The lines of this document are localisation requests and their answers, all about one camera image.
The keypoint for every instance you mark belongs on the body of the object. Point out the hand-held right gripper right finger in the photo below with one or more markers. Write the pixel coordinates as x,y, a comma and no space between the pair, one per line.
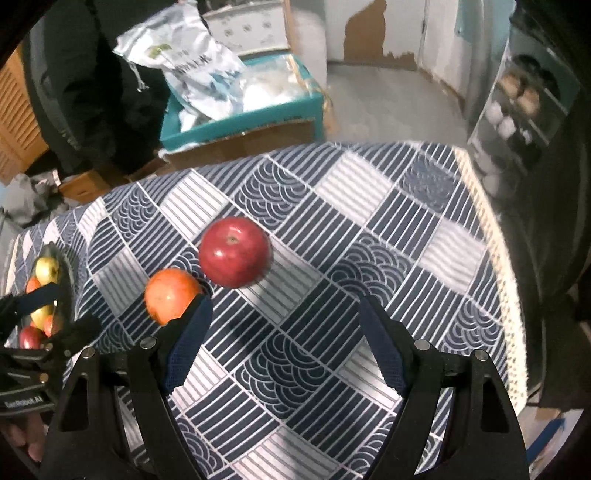
383,350

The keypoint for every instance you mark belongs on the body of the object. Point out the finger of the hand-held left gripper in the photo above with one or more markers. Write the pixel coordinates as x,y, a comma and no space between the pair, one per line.
37,300
76,334

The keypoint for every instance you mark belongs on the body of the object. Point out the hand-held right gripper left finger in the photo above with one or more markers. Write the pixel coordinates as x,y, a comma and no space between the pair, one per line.
184,350

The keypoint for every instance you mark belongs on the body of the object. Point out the large orange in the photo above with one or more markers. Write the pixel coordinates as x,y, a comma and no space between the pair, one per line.
32,284

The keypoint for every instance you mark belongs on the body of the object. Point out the small yellow mango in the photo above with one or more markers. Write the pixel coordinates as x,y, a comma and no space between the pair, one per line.
40,317

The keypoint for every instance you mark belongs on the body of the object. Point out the small orange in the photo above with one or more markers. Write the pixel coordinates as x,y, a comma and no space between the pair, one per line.
51,324

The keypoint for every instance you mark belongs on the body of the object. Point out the red apple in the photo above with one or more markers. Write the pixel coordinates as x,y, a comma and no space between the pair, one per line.
30,337
235,254

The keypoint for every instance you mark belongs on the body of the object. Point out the person's left hand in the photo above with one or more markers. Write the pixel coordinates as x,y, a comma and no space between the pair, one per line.
27,438

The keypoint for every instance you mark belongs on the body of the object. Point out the grey jacket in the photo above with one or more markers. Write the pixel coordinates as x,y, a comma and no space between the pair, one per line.
32,194

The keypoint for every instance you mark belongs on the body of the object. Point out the blue white patterned tablecloth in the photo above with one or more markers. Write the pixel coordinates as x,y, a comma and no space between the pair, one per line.
323,230

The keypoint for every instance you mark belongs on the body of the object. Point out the dark cloth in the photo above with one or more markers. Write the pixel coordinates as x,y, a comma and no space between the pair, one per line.
554,300

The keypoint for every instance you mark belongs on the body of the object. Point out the wooden louvered cabinet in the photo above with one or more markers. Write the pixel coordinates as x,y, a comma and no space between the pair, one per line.
18,120

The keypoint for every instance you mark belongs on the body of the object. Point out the blue plastic item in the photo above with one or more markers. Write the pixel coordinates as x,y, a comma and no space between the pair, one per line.
547,434

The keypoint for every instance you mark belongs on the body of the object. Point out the dark hanging clothes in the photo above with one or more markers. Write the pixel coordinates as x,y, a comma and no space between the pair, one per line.
92,92

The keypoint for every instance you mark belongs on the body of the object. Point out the teal box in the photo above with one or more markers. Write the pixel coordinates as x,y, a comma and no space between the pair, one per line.
240,122

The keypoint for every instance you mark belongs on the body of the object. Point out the shoe rack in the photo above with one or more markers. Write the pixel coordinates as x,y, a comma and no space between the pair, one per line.
521,115

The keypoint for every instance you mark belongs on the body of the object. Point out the clear plastic bag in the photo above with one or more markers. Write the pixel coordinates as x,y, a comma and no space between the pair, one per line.
272,87

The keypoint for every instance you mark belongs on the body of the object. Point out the white printed plastic bag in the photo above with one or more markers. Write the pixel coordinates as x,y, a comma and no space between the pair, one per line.
198,64

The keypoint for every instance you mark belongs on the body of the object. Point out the white storage drawer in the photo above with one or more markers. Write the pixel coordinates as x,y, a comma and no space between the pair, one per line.
249,32

